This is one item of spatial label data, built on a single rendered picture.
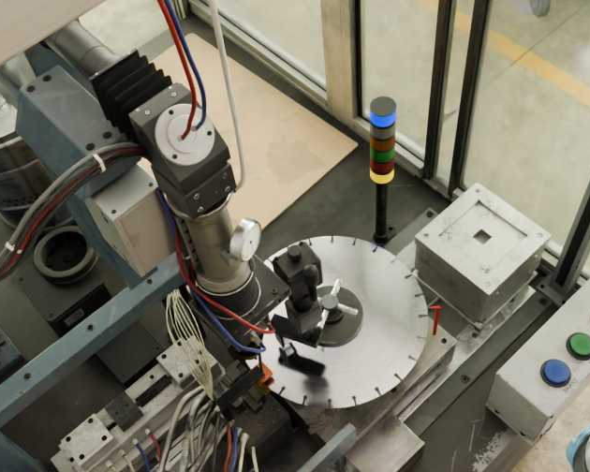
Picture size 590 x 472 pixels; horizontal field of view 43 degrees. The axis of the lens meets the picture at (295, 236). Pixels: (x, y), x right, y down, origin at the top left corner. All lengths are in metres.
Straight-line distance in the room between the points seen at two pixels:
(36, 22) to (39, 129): 0.72
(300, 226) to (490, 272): 0.45
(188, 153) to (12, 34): 0.56
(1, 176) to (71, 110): 0.72
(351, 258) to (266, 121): 0.59
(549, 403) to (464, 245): 0.33
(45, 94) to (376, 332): 0.68
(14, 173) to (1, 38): 1.39
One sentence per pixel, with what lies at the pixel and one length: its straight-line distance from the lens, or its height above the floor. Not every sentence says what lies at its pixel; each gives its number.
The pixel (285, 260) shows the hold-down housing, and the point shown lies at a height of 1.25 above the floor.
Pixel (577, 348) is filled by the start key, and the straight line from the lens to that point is 1.38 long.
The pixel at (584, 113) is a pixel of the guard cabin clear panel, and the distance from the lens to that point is 1.30.
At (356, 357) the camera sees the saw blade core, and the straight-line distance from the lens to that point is 1.28.
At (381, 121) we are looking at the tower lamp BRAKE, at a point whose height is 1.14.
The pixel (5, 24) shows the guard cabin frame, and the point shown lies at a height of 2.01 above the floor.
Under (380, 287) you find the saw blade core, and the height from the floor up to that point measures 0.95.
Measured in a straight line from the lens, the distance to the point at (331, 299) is 1.27.
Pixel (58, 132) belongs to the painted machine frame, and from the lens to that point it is 0.86.
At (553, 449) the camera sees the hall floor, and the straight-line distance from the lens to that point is 2.28.
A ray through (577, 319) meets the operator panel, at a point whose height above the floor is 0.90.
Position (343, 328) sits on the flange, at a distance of 1.29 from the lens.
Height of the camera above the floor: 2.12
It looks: 56 degrees down
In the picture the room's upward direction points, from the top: 9 degrees counter-clockwise
